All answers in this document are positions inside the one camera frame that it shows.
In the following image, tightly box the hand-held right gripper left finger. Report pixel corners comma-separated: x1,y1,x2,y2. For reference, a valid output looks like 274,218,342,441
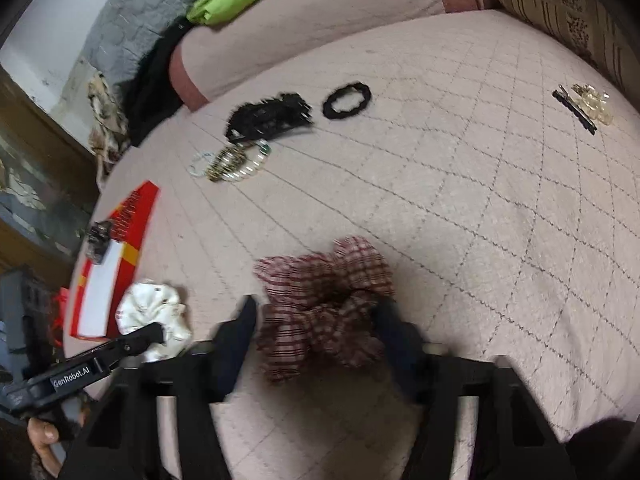
55,295,261,480

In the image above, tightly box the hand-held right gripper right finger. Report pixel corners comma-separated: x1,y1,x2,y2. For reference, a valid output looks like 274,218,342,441
370,300,582,480

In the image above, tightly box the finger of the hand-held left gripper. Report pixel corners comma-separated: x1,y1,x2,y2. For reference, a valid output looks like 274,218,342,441
115,322,167,357

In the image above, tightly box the white floral scrunchie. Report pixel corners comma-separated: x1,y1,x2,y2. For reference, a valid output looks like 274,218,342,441
115,280,193,363

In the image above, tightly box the red plaid scrunchie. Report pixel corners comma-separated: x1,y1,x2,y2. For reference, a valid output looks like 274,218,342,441
252,235,396,383

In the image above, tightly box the red cardboard box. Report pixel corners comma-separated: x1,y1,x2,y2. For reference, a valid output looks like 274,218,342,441
69,180,162,342

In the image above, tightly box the pale green bead bracelet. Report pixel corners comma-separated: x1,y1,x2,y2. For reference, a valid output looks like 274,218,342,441
189,149,221,179

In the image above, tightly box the person's left hand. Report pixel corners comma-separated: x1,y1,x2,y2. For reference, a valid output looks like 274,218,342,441
26,417,71,480

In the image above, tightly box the red bag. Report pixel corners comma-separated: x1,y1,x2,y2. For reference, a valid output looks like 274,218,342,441
50,287,74,348

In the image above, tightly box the small black hair claw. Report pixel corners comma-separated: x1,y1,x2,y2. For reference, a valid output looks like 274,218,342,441
85,220,114,265

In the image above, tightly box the pink quilted bed cover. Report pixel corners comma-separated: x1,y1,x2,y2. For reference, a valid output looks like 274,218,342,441
70,10,640,480

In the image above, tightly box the brown patterned cloth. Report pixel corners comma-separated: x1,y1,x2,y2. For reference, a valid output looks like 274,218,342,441
86,71,132,181

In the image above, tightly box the dark cloth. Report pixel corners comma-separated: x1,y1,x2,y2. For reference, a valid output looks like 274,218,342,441
565,417,640,480

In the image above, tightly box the wooden cabinet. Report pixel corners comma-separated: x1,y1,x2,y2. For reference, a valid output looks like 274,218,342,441
0,67,101,271

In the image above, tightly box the large black hair claw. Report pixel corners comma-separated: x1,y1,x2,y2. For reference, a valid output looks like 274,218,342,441
225,91,316,143

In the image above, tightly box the black cloth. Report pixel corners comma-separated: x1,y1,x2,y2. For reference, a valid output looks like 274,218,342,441
117,17,198,148

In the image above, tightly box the black hair pin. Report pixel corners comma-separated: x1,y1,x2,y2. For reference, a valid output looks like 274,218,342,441
552,87,598,136

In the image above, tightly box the grey quilted blanket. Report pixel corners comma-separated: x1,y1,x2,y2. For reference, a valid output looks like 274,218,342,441
80,0,201,91

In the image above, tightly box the clear plastic hair clip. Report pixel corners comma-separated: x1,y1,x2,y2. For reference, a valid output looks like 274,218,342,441
570,82,615,126

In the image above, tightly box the folded pink blanket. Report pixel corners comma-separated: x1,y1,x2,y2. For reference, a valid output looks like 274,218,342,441
169,0,483,111

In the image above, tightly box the brown patterned cushion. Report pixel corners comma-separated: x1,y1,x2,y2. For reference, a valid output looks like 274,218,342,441
485,0,640,96

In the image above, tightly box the white pearl bracelet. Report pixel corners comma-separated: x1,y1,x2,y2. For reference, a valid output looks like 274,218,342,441
220,139,273,184

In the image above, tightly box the gold beaded bracelet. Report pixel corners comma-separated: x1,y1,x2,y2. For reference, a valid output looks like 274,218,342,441
207,145,251,183

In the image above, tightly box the black hair tie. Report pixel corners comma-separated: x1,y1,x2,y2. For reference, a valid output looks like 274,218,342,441
321,80,373,122

